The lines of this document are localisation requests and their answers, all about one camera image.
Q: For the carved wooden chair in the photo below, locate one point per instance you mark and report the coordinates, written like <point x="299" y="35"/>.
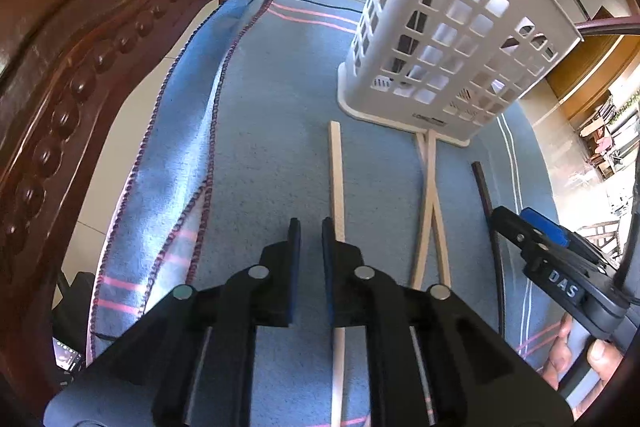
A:
<point x="75" y="32"/>

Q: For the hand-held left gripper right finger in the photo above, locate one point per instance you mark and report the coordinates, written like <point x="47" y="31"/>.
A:
<point x="380" y="307"/>

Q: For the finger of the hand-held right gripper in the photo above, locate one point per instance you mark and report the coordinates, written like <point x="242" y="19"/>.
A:
<point x="515" y="229"/>
<point x="547" y="227"/>

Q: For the light wooden chopstick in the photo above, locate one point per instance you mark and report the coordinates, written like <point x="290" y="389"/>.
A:
<point x="425" y="227"/>
<point x="336" y="177"/>
<point x="440" y="237"/>

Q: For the dark wooden chopstick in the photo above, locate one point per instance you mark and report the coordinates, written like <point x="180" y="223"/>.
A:
<point x="610" y="26"/>
<point x="404" y="57"/>
<point x="492" y="232"/>

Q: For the black device with screen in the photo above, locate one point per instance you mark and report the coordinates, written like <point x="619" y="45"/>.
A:
<point x="70" y="352"/>

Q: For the chair with draped clothes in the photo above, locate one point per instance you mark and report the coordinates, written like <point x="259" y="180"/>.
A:
<point x="607" y="142"/>

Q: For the white plastic utensil basket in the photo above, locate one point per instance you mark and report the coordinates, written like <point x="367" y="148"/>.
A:
<point x="450" y="32"/>

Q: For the blue striped cloth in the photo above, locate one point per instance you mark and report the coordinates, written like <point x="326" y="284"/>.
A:
<point x="260" y="157"/>

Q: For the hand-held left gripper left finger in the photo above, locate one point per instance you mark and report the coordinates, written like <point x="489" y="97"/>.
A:
<point x="240" y="307"/>

